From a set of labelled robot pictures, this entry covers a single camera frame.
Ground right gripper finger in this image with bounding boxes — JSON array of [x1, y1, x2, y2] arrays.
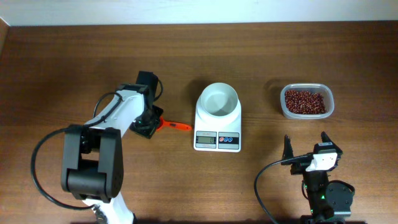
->
[[321, 131, 333, 143], [281, 135, 294, 166]]

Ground orange measuring scoop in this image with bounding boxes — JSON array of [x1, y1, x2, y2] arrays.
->
[[157, 116, 192, 131]]

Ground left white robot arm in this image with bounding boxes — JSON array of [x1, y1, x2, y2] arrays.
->
[[61, 71, 163, 223]]

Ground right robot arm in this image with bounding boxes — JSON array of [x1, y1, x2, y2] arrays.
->
[[282, 132, 355, 223]]

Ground white digital kitchen scale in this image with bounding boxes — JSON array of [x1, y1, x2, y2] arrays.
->
[[193, 97, 242, 152]]

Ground red beans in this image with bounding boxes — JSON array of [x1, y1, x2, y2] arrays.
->
[[284, 90, 326, 114]]

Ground clear plastic container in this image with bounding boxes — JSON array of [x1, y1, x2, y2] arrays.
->
[[280, 83, 335, 119]]

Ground white round bowl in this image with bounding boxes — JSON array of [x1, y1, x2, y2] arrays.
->
[[199, 83, 238, 117]]

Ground right black cable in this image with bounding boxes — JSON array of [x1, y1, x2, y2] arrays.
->
[[253, 154, 312, 224]]

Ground black cable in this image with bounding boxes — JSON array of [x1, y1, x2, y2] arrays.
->
[[253, 154, 312, 224], [30, 91, 124, 212]]

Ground left black cable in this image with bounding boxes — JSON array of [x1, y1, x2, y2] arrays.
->
[[30, 91, 124, 212]]

